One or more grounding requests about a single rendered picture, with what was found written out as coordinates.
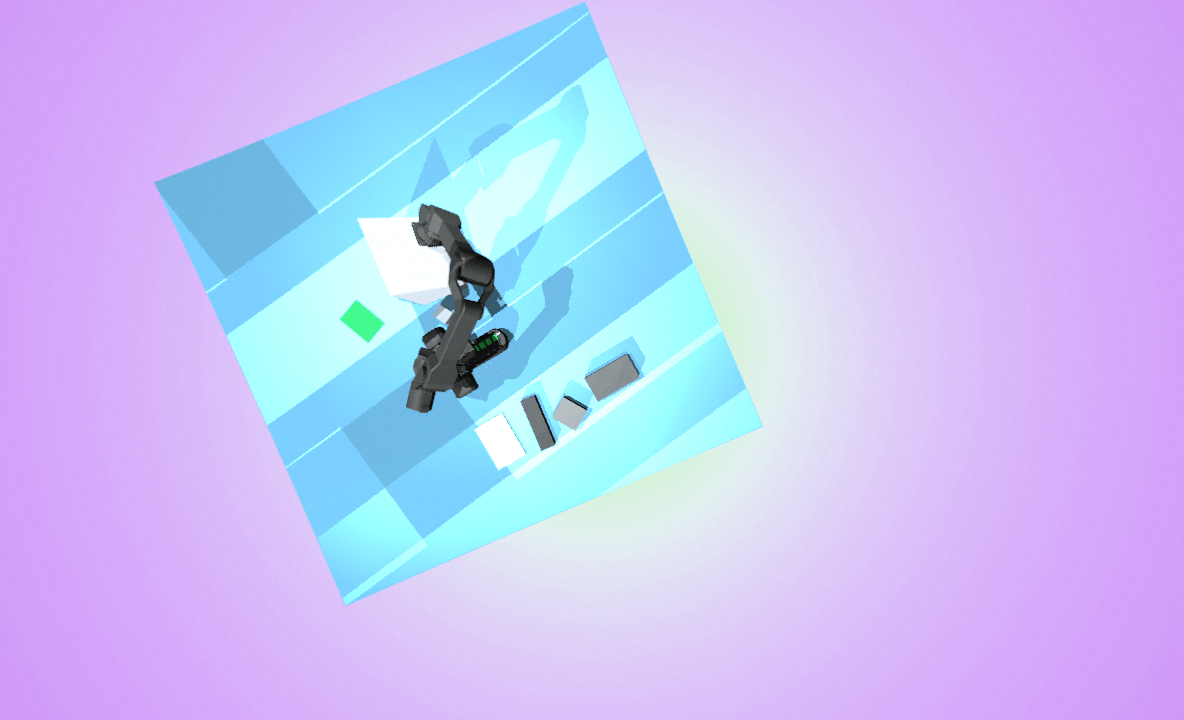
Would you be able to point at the dark grey controller unit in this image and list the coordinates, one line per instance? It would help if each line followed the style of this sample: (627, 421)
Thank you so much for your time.
(488, 345)

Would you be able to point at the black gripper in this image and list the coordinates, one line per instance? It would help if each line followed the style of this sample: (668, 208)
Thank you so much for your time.
(466, 382)

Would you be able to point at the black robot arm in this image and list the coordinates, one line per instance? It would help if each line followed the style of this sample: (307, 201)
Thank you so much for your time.
(438, 371)

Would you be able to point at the flat green rectangular plate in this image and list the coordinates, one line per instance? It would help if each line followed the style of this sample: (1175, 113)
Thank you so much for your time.
(361, 321)

